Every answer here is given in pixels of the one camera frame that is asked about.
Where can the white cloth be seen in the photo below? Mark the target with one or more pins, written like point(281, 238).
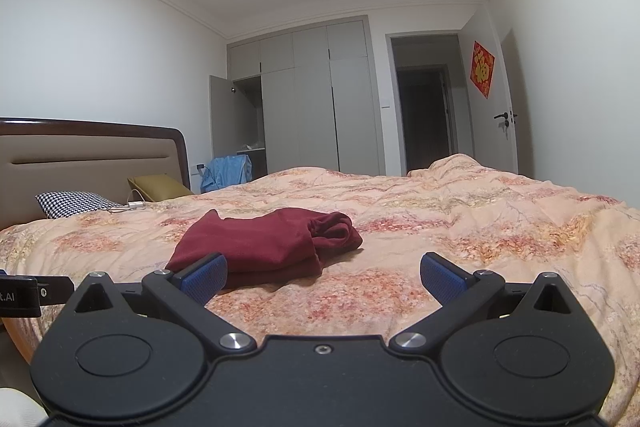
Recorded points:
point(17, 407)

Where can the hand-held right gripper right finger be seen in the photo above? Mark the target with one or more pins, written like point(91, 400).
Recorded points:
point(442, 279)

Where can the red diamond door decoration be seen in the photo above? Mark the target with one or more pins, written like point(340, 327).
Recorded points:
point(481, 69)

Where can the padded wooden bed headboard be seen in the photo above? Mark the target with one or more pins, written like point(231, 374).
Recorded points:
point(90, 167)

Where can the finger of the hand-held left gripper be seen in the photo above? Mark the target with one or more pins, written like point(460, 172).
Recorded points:
point(57, 289)

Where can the grey built-in wardrobe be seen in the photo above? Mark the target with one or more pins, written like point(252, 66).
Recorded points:
point(310, 107)

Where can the olive green pillow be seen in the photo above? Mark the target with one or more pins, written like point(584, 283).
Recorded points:
point(160, 187)

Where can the white room door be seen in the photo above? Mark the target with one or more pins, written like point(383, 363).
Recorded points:
point(487, 137)

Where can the blue garment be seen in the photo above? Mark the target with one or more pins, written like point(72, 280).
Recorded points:
point(225, 174)

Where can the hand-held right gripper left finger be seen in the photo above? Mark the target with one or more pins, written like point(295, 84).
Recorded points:
point(205, 279)

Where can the maroon long-sleeved sweater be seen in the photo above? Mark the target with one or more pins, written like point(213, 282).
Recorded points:
point(260, 242)

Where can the houndstooth pillow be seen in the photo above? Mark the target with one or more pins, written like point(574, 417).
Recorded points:
point(75, 203)

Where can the floral peach quilt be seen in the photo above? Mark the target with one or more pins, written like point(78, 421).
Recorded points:
point(450, 232)

